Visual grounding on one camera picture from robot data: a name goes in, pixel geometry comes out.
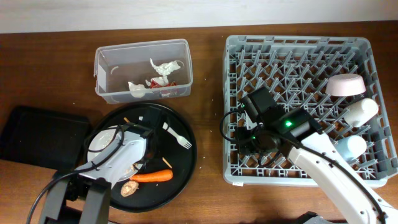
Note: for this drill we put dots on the pink plastic bowl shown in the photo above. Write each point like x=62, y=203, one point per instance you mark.
x=348, y=84

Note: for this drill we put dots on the black rectangular tray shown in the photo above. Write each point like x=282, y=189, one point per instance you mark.
x=44, y=138

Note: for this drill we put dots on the white plastic cup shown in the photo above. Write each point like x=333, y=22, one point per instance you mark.
x=361, y=112

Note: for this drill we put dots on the wooden chopstick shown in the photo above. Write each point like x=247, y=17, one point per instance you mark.
x=163, y=158

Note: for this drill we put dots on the round black tray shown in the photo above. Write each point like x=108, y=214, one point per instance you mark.
x=152, y=195

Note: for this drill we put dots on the clear plastic waste bin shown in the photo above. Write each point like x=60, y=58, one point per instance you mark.
x=116, y=65

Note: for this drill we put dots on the orange carrot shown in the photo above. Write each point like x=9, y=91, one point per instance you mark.
x=159, y=176

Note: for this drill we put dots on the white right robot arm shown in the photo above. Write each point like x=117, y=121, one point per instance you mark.
x=300, y=139

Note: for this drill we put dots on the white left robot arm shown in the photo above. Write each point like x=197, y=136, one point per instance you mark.
x=84, y=195

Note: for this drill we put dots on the red foil wrapper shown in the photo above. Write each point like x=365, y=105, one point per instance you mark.
x=163, y=93

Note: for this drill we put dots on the white plastic fork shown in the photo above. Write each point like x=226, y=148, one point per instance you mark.
x=180, y=139

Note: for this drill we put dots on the white tissue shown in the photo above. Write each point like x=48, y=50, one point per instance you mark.
x=137, y=91

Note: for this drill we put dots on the grey dishwasher rack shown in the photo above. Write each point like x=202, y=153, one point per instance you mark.
x=295, y=70

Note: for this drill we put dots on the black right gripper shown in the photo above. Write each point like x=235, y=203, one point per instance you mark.
x=240, y=134

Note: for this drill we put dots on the light blue plastic cup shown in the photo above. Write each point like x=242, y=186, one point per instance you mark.
x=351, y=147

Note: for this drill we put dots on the white napkin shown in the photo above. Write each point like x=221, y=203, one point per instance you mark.
x=165, y=68

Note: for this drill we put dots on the walnut shell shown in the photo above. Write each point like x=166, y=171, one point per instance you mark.
x=129, y=188

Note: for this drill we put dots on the grey plate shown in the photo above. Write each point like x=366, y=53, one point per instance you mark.
x=100, y=141

